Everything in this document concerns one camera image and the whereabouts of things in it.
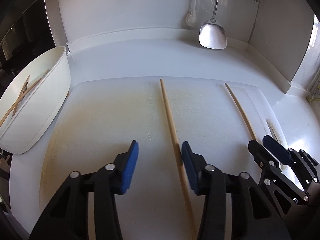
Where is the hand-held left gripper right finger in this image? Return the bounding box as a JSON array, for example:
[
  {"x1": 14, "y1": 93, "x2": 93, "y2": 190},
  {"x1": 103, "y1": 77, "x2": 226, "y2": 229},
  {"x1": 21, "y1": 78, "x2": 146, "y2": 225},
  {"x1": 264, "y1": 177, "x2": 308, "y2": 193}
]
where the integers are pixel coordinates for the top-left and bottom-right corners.
[{"x1": 181, "y1": 141, "x2": 292, "y2": 240}]

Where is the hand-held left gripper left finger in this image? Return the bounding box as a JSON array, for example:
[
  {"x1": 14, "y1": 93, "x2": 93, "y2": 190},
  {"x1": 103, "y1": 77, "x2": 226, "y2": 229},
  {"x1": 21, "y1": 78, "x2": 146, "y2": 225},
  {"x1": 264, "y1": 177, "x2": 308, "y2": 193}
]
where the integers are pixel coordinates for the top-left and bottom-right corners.
[{"x1": 29, "y1": 140, "x2": 139, "y2": 240}]

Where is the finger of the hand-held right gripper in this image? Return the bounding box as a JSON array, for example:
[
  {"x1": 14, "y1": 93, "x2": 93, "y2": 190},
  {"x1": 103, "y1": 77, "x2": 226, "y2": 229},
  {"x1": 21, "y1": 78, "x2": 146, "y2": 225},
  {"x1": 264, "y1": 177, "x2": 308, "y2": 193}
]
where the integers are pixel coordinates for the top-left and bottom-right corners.
[
  {"x1": 262, "y1": 134, "x2": 320, "y2": 190},
  {"x1": 247, "y1": 139, "x2": 313, "y2": 220}
]

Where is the white round basin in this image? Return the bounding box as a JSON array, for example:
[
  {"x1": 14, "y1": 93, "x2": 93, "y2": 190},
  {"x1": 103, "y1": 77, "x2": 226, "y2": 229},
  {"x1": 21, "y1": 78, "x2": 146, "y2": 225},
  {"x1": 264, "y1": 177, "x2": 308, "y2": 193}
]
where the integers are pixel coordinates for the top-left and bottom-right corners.
[{"x1": 0, "y1": 46, "x2": 72, "y2": 155}]

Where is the white plastic cutting board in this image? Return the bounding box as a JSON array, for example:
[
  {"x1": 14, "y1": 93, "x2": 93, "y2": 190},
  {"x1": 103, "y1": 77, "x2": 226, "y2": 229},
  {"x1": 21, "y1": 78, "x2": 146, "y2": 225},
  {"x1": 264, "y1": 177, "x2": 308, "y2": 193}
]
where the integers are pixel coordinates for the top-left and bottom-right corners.
[{"x1": 37, "y1": 76, "x2": 287, "y2": 240}]

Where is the metal spatula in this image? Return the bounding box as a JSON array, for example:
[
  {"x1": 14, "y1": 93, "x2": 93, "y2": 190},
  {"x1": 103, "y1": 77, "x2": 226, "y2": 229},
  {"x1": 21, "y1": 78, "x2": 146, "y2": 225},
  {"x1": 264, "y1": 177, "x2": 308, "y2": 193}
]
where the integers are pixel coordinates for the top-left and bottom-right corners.
[{"x1": 199, "y1": 0, "x2": 227, "y2": 50}]

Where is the white dish brush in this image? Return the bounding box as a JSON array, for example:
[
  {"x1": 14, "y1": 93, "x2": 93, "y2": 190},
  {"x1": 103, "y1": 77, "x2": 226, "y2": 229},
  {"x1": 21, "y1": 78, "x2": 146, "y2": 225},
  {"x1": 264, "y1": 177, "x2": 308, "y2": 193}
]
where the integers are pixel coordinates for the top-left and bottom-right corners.
[{"x1": 185, "y1": 0, "x2": 199, "y2": 28}]

